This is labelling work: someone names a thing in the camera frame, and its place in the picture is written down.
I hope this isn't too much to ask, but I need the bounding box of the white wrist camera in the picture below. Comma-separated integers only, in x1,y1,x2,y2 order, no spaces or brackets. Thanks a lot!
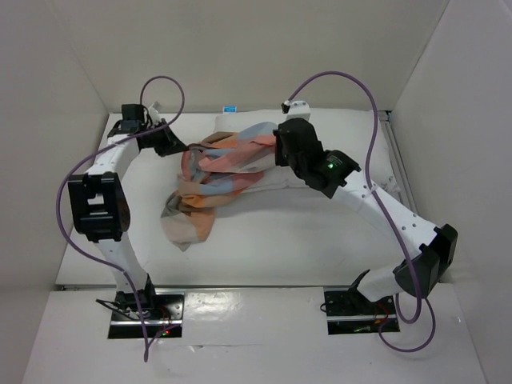
281,100,310,121
146,102,166,127

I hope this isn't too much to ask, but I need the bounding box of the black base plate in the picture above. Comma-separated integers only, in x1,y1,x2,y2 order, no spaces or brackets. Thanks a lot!
320,288,400,335
97,288,185,340

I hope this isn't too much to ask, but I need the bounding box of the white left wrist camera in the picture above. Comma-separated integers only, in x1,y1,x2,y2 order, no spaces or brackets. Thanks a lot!
146,102,166,127

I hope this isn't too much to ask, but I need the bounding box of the orange grey checked pillowcase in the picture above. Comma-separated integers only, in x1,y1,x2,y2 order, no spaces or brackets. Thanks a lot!
161,122,277,251

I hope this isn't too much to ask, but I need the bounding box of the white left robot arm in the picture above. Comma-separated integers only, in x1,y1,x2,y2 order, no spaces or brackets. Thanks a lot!
67,103,187,319

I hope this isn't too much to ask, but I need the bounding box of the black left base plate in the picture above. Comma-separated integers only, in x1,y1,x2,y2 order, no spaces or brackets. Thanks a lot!
97,288,185,340

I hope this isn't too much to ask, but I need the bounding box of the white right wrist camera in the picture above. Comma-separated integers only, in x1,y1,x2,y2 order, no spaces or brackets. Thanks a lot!
281,100,310,121

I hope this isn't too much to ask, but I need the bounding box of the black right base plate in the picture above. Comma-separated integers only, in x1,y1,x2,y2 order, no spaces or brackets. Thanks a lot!
320,288,400,335

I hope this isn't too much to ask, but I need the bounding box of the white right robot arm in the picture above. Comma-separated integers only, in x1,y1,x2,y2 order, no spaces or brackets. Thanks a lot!
274,118,458,314

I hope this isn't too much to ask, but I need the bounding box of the white pillow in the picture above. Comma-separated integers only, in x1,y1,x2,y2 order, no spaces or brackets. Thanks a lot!
214,106,401,197

